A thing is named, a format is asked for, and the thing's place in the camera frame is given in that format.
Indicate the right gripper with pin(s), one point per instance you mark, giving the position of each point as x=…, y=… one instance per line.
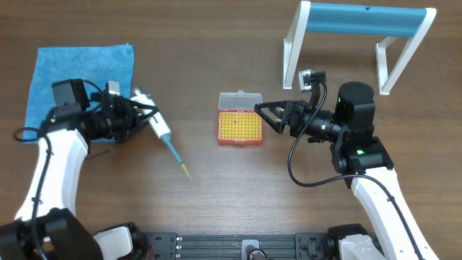
x=296, y=117

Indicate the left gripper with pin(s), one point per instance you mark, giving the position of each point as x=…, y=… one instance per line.
x=113, y=115

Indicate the white pipette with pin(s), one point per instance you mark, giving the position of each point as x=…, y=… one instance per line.
x=160, y=128

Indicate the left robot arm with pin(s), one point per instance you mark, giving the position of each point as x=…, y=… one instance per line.
x=61, y=169

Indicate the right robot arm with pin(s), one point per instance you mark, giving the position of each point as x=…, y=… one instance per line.
x=379, y=202

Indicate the red and yellow tip box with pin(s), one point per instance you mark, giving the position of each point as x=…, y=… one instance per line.
x=240, y=126

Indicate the blue cloth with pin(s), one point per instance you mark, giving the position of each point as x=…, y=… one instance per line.
x=72, y=65

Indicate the white and blue stand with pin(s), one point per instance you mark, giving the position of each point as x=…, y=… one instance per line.
x=361, y=18

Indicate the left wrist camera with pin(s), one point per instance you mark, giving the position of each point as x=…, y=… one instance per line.
x=113, y=87

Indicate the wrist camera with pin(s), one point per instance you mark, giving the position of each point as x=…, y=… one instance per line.
x=113, y=87
x=306, y=80

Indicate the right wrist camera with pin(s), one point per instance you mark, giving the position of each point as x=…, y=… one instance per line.
x=306, y=80

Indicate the mounting rail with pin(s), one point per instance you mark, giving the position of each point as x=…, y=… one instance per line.
x=216, y=245

